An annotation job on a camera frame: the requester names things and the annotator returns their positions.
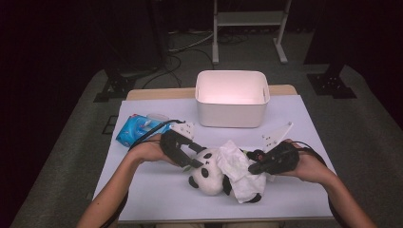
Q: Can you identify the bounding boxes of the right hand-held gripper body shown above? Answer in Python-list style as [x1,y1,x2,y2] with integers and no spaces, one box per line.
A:
[261,122,300,175]

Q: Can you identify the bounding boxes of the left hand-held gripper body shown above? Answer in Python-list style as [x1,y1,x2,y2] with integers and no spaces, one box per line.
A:
[160,122,196,168]

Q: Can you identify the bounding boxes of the white wet wipe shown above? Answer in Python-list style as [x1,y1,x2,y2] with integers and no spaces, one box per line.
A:
[216,140,268,204]

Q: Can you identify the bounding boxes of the panda plush toy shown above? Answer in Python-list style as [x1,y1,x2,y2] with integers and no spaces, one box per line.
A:
[183,146,274,204]

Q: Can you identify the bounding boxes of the blue wet wipe packet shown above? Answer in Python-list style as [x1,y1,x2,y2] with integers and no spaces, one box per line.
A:
[115,112,179,148]

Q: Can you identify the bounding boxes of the white plastic bin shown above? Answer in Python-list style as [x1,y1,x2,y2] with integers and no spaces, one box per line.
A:
[194,69,271,129]

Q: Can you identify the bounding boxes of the person's left hand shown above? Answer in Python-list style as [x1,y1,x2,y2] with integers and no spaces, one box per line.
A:
[127,134,175,165]

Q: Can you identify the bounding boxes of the person's right hand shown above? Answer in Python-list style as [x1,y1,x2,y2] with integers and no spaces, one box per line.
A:
[278,139,336,186]

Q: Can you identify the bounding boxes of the black stand base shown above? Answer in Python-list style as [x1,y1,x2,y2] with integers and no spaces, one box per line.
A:
[93,66,137,104]
[306,63,357,100]

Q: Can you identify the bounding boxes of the white metal stand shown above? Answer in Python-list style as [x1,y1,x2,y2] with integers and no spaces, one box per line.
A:
[211,0,293,66]

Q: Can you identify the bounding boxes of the left hand-held gripper cable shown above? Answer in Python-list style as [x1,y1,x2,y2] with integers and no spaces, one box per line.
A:
[99,119,186,228]

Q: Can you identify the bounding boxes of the hand-held gripper cable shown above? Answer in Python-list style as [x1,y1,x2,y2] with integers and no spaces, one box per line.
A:
[99,119,186,228]
[291,141,347,228]

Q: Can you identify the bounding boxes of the right hand-held gripper cable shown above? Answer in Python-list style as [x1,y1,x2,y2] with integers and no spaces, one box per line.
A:
[291,141,347,228]

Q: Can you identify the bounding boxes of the black floor bracket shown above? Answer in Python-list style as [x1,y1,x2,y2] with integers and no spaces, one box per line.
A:
[102,115,119,136]

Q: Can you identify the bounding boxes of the black floor cables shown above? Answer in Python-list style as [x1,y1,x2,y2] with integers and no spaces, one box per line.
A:
[141,29,251,89]

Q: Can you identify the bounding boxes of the white floor cable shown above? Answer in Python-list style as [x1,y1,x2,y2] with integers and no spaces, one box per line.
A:
[167,29,220,53]

